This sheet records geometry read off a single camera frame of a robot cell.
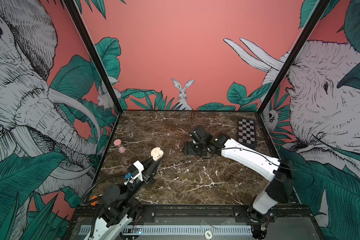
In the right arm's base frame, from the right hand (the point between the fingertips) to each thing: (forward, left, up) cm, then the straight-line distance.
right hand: (185, 150), depth 77 cm
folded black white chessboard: (+24, -44, -16) cm, 53 cm away
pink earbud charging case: (-10, +11, +16) cm, 22 cm away
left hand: (-11, +11, +14) cm, 21 cm away
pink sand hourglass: (+11, +42, -8) cm, 44 cm away
